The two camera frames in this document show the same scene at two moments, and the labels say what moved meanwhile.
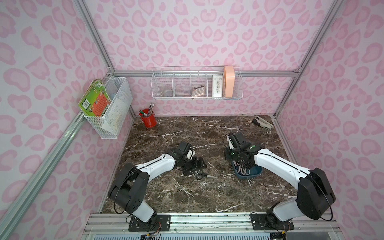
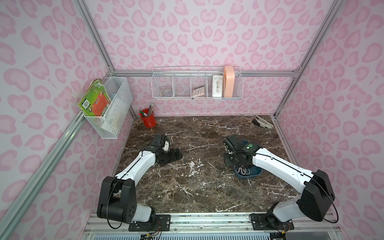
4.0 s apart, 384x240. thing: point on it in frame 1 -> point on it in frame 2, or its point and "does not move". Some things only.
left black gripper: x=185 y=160 -> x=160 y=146
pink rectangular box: x=229 y=81 does not move
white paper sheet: x=116 y=115 does not move
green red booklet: x=96 y=100 does not move
